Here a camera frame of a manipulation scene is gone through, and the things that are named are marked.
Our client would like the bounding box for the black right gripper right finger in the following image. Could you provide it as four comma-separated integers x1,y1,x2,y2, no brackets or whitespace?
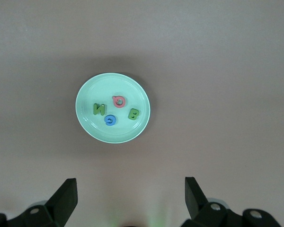
181,176,281,227

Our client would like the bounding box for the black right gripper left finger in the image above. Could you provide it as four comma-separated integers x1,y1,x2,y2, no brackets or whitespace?
0,178,78,227

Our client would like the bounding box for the pink letter Q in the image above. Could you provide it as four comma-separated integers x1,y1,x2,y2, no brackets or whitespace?
112,95,126,109

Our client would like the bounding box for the green round plate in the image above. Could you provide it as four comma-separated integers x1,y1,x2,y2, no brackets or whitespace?
75,72,151,144

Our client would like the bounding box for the brown table mat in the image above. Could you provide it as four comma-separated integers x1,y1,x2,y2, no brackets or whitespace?
0,0,284,227

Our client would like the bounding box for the green letter B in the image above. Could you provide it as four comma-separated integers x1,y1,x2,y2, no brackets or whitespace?
128,108,141,121

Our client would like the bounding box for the blue letter G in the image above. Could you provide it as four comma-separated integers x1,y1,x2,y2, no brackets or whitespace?
104,114,116,126

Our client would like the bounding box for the green letter N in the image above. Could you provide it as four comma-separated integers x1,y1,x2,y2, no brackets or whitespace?
92,104,106,116

